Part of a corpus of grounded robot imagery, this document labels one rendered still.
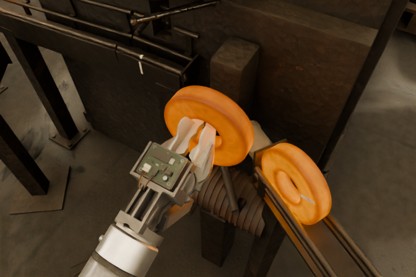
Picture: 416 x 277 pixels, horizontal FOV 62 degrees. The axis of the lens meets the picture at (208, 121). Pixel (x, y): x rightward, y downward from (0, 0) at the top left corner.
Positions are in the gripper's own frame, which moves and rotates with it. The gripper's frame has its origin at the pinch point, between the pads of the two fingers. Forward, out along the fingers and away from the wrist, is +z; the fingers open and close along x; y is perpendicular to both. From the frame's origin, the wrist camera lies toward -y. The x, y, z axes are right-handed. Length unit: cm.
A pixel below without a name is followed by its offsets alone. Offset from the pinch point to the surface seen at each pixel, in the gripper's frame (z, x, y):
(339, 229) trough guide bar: -3.1, -26.1, -14.3
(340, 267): -8.4, -28.9, -17.9
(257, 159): 2.4, -7.8, -15.8
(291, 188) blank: 0.5, -15.9, -17.5
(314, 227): -3.6, -22.7, -20.2
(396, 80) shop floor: 104, -40, -115
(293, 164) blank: 1.7, -14.6, -6.8
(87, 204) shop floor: -24, 52, -82
